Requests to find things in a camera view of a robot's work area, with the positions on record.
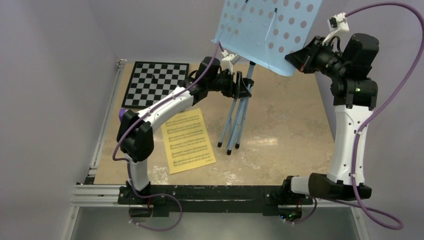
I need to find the light blue music stand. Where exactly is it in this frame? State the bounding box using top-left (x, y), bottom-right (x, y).
top-left (213, 0), bottom-right (322, 155)

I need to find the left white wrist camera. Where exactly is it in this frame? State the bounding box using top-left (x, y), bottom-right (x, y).
top-left (220, 50), bottom-right (241, 74)

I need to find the purple metronome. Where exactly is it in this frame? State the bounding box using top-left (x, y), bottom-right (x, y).
top-left (118, 108), bottom-right (128, 121)

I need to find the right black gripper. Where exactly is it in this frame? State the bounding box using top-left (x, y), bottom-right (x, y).
top-left (287, 35), bottom-right (350, 80)

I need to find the black white chessboard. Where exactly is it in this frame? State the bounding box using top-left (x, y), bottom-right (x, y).
top-left (121, 61), bottom-right (190, 110)

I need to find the aluminium frame rail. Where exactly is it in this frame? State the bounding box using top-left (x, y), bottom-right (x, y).
top-left (62, 66), bottom-right (369, 240)

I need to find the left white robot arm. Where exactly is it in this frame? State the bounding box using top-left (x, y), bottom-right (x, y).
top-left (112, 56), bottom-right (255, 205)

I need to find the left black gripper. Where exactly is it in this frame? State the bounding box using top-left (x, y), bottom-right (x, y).
top-left (206, 69), bottom-right (251, 99)

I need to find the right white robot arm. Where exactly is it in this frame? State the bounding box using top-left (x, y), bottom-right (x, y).
top-left (280, 33), bottom-right (379, 204)

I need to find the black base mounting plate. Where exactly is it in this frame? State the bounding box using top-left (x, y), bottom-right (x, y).
top-left (117, 184), bottom-right (313, 217)

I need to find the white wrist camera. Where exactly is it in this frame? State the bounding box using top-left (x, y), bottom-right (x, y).
top-left (220, 50), bottom-right (241, 74)
top-left (322, 12), bottom-right (350, 46)

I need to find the yellow sheet music page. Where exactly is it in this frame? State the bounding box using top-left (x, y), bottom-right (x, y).
top-left (161, 108), bottom-right (216, 174)

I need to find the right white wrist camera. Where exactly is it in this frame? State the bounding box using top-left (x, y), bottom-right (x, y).
top-left (322, 12), bottom-right (350, 46)

